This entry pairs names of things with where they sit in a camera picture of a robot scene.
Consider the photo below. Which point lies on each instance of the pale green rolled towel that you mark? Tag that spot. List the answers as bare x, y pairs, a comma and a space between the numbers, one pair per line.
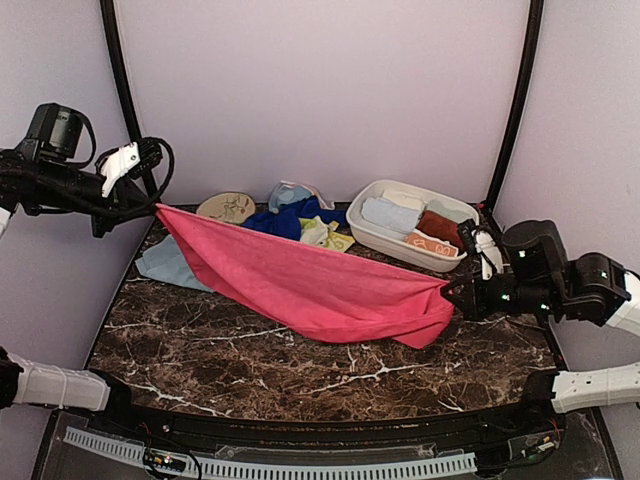
454, 214

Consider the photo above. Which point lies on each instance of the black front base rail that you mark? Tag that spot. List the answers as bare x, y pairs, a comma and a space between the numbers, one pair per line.
482, 429

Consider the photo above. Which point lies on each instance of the white plastic basin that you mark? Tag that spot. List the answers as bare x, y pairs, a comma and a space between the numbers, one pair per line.
392, 243

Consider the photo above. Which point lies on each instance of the white rolled towel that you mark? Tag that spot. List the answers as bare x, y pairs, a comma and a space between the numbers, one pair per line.
404, 199

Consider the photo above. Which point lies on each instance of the black right frame post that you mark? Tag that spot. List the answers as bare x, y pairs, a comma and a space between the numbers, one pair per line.
525, 71

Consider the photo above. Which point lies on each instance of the light blue dotted towel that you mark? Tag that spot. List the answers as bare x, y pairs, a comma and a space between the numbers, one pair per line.
286, 192

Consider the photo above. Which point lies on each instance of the black frame post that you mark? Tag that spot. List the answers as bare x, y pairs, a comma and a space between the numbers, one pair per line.
121, 81
525, 71

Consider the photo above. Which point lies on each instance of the large pale blue towel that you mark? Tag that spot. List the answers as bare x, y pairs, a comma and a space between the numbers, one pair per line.
387, 214

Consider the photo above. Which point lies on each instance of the black left frame post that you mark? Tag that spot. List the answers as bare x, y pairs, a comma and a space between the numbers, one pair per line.
121, 81

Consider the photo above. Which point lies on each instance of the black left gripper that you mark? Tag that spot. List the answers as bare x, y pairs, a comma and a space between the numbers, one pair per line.
115, 208

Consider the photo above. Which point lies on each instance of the pale yellow patterned towel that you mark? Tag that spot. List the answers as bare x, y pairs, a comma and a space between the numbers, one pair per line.
316, 232

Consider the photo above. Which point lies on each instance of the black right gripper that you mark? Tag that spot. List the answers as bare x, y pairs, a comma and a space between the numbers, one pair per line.
470, 304

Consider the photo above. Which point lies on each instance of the grey-blue towel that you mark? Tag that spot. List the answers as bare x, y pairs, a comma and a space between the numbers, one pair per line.
165, 262

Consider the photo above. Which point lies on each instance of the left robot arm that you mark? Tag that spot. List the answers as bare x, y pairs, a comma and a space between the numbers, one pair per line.
56, 289

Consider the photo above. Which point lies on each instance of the pink towel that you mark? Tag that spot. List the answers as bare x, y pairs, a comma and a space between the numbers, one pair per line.
323, 295

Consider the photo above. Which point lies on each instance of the beige bird-painted plate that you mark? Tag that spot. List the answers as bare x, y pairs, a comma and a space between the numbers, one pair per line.
228, 207

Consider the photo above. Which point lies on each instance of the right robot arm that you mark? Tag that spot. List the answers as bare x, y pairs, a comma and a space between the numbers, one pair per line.
590, 307

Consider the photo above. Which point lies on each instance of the brown rolled towel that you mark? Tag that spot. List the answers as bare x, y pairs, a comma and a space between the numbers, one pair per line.
437, 226

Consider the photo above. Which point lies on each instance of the white slotted cable duct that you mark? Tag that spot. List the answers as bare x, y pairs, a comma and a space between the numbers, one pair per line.
252, 463

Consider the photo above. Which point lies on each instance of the royal blue towel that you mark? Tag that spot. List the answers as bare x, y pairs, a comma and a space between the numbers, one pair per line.
286, 222

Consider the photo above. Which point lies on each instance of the orange patterned rolled towel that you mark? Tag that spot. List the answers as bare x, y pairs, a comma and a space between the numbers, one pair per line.
434, 245

